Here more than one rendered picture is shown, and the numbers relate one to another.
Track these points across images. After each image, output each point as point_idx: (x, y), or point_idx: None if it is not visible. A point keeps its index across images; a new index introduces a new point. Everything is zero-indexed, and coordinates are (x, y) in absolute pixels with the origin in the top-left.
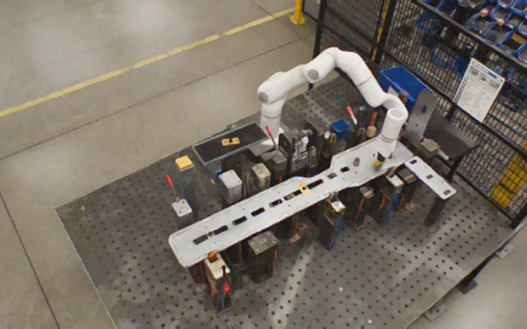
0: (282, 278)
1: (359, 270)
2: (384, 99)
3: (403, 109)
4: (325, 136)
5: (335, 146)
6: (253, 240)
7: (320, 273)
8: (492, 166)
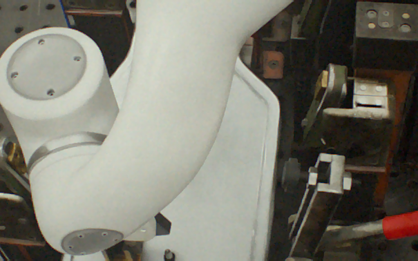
0: None
1: None
2: (137, 3)
3: (63, 184)
4: (369, 83)
5: (311, 126)
6: None
7: (61, 15)
8: None
